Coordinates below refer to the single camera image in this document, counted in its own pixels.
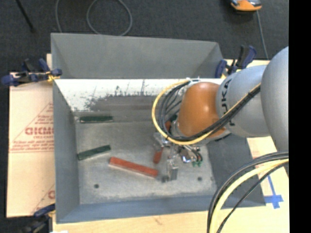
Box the brown cardboard board, red print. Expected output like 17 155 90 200
5 78 57 218

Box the red-brown flat block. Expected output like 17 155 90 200
108 156 159 179
153 147 164 165

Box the dark green flat block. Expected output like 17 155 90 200
77 144 112 161
79 116 114 124

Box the grey metal bin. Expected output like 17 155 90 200
50 33 266 224

